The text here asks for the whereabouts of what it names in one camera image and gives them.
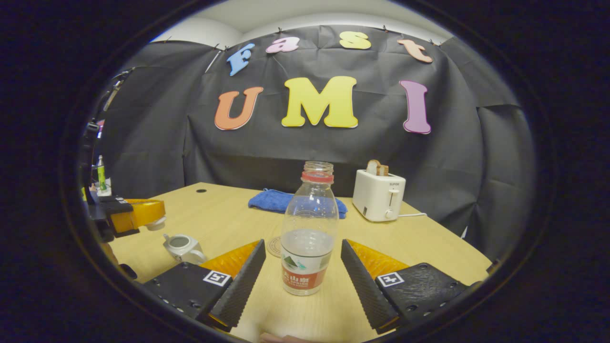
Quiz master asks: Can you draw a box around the white flowered teacup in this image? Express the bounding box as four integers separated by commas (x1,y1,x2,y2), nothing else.
163,233,206,265

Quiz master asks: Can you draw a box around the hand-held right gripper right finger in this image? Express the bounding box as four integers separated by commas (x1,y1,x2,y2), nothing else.
341,239,472,334

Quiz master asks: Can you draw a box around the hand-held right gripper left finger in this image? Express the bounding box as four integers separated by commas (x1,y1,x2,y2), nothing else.
143,239,266,333

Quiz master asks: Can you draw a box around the white toaster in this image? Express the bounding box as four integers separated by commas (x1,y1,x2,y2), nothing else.
352,169,407,222

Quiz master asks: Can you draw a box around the blue towel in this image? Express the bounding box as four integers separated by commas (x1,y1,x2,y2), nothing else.
248,189,348,219

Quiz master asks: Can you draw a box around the clear plastic water bottle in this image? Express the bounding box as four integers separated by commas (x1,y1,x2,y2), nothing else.
280,161,340,296

